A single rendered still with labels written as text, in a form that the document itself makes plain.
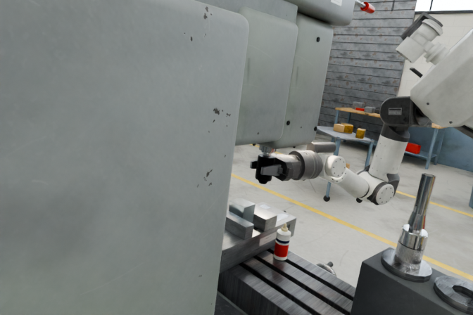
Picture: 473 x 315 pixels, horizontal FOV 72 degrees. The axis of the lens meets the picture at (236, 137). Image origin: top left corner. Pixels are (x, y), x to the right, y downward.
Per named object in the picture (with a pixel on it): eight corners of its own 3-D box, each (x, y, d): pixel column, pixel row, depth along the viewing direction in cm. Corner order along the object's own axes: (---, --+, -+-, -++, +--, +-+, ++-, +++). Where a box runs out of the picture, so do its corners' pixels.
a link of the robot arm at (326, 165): (293, 176, 104) (319, 174, 110) (318, 183, 95) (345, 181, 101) (295, 140, 103) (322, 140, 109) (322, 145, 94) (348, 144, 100)
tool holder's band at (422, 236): (413, 241, 60) (414, 236, 60) (395, 228, 65) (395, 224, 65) (433, 240, 62) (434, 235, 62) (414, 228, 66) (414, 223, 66)
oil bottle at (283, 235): (278, 252, 100) (284, 219, 98) (289, 258, 98) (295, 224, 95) (270, 256, 98) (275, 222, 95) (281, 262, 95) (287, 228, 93)
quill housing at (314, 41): (260, 130, 103) (275, 24, 97) (318, 145, 90) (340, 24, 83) (216, 133, 90) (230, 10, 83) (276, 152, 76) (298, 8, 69)
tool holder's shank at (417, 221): (414, 234, 61) (429, 177, 59) (402, 226, 64) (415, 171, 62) (428, 233, 62) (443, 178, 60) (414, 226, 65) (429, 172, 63)
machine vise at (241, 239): (260, 219, 121) (264, 190, 119) (293, 236, 111) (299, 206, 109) (184, 248, 96) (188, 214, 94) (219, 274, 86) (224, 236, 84)
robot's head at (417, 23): (424, 56, 96) (404, 41, 100) (448, 31, 93) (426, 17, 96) (419, 49, 91) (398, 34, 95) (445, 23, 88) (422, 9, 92)
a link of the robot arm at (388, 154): (371, 187, 126) (388, 132, 120) (398, 204, 115) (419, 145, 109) (348, 188, 121) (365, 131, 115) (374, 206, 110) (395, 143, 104)
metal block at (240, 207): (238, 214, 104) (241, 197, 102) (253, 222, 100) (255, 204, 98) (226, 219, 100) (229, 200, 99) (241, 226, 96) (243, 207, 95)
